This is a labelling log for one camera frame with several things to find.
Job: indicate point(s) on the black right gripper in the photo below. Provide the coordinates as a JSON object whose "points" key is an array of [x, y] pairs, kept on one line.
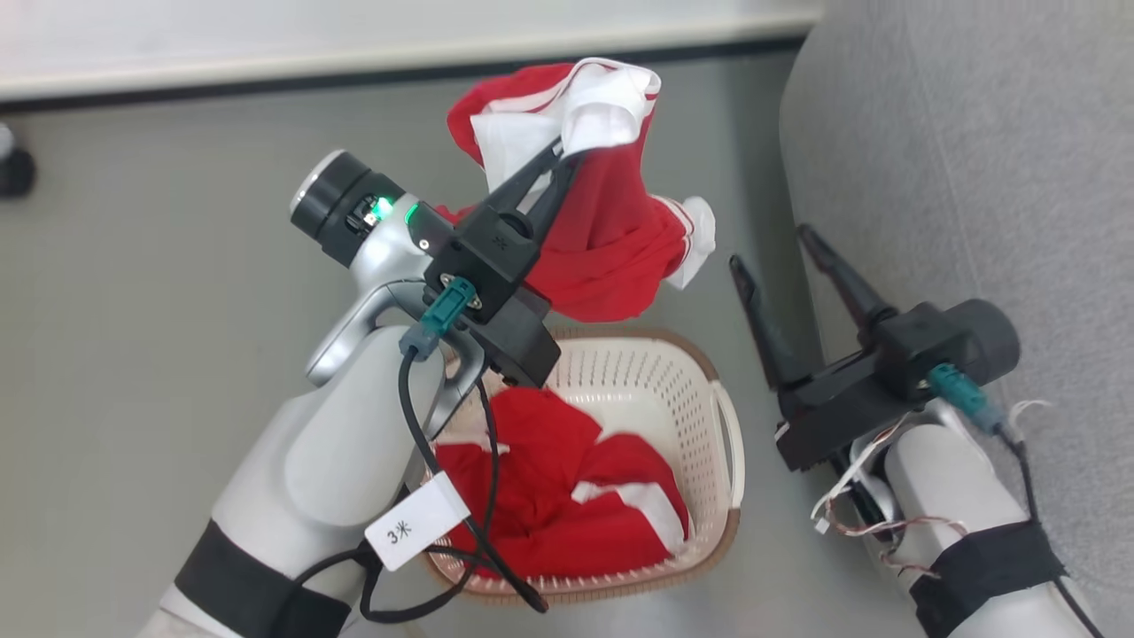
{"points": [[912, 346]]}

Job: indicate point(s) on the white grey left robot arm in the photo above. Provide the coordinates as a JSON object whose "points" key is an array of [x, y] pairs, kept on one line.
{"points": [[328, 461]]}

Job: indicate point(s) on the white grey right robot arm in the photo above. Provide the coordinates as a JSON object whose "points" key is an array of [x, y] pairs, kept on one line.
{"points": [[948, 478]]}

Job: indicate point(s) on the grey fabric sofa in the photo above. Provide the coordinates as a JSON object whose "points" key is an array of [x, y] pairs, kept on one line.
{"points": [[974, 133]]}

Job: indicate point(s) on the red and white garment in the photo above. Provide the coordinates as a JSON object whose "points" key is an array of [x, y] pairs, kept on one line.
{"points": [[549, 478], [611, 230]]}

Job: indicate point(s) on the white and black baseboard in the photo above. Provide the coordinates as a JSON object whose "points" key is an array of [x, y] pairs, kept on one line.
{"points": [[354, 66]]}

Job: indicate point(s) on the black caster wheel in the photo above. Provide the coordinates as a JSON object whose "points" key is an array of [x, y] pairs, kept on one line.
{"points": [[16, 173]]}

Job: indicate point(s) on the cream perforated laundry basket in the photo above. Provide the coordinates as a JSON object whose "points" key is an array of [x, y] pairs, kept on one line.
{"points": [[656, 390]]}

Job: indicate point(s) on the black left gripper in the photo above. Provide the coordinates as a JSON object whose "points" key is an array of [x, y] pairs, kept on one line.
{"points": [[496, 257]]}

